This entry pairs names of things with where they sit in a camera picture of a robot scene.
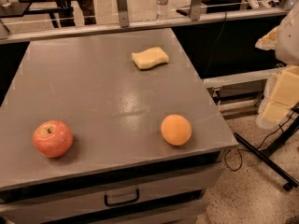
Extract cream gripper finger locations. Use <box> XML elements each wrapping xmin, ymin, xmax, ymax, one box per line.
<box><xmin>255</xmin><ymin>27</ymin><xmax>278</xmax><ymax>50</ymax></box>
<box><xmin>256</xmin><ymin>66</ymin><xmax>299</xmax><ymax>129</ymax></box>

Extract yellow sponge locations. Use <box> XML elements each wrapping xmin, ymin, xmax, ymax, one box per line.
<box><xmin>132</xmin><ymin>47</ymin><xmax>169</xmax><ymax>70</ymax></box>

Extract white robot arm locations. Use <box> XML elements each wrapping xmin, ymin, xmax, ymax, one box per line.
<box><xmin>255</xmin><ymin>3</ymin><xmax>299</xmax><ymax>129</ymax></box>

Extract black floor stand leg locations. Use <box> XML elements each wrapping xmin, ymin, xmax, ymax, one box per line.
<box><xmin>234</xmin><ymin>117</ymin><xmax>299</xmax><ymax>191</ymax></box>

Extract grey metal railing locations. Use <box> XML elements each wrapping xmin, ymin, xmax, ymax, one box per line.
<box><xmin>0</xmin><ymin>0</ymin><xmax>298</xmax><ymax>43</ymax></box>

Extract orange fruit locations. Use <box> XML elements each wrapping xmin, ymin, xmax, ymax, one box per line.
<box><xmin>161</xmin><ymin>114</ymin><xmax>192</xmax><ymax>147</ymax></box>

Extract clear plastic water bottle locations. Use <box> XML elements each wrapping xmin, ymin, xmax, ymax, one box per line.
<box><xmin>156</xmin><ymin>0</ymin><xmax>168</xmax><ymax>21</ymax></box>

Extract dark background table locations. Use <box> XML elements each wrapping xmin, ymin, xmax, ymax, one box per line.
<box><xmin>0</xmin><ymin>0</ymin><xmax>96</xmax><ymax>28</ymax></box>

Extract red apple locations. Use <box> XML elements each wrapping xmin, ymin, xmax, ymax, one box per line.
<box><xmin>33</xmin><ymin>120</ymin><xmax>73</xmax><ymax>158</ymax></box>

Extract grey cabinet drawer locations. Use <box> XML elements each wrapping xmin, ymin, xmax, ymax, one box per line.
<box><xmin>1</xmin><ymin>163</ymin><xmax>223</xmax><ymax>224</ymax></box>

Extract black drawer handle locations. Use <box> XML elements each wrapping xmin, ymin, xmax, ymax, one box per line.
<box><xmin>104</xmin><ymin>188</ymin><xmax>140</xmax><ymax>207</ymax></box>

